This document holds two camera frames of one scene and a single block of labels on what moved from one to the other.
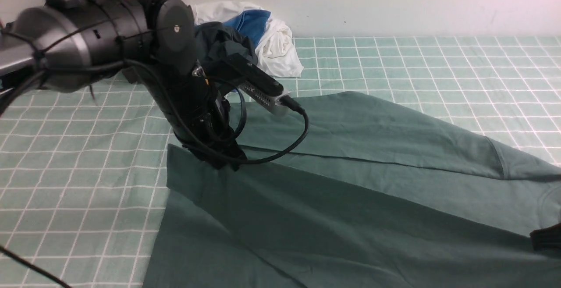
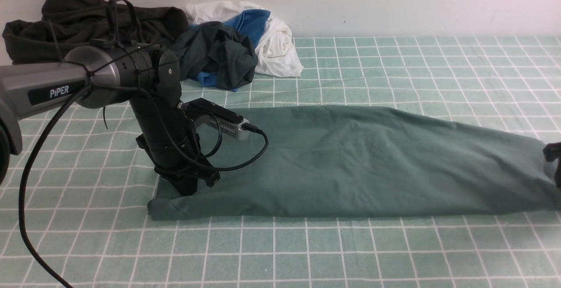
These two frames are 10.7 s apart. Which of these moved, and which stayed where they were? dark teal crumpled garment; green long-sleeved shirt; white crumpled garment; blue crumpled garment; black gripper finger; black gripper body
Moved: black gripper body; green long-sleeved shirt; black gripper finger
Stayed: blue crumpled garment; white crumpled garment; dark teal crumpled garment
